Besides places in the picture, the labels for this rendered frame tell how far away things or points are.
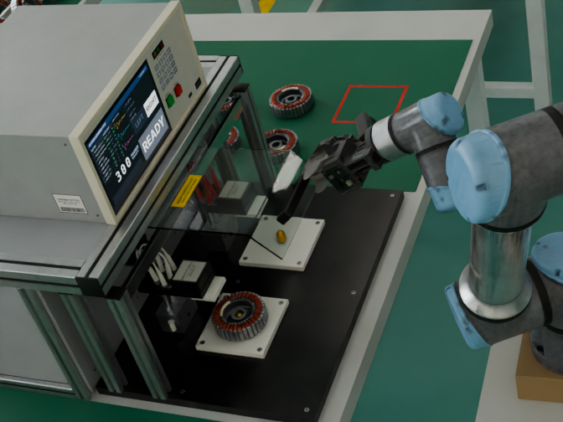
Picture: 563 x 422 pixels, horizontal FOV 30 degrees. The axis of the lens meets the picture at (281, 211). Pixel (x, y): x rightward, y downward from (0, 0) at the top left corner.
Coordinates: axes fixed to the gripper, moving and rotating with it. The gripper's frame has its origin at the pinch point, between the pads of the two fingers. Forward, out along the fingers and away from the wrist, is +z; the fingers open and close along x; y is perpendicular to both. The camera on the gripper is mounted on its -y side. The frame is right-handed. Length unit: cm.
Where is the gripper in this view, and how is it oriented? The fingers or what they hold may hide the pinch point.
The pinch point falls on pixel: (308, 172)
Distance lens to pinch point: 199.8
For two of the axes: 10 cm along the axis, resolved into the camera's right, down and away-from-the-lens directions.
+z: -6.8, 3.1, 6.6
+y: -3.4, 6.7, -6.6
